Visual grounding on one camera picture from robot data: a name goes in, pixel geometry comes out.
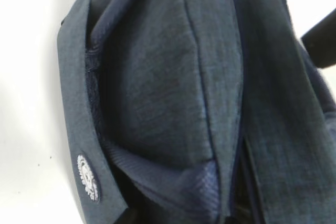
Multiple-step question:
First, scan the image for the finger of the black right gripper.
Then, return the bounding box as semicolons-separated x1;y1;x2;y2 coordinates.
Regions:
301;9;336;68

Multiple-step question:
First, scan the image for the dark blue lunch bag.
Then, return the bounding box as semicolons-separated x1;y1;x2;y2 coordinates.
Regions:
57;0;335;223

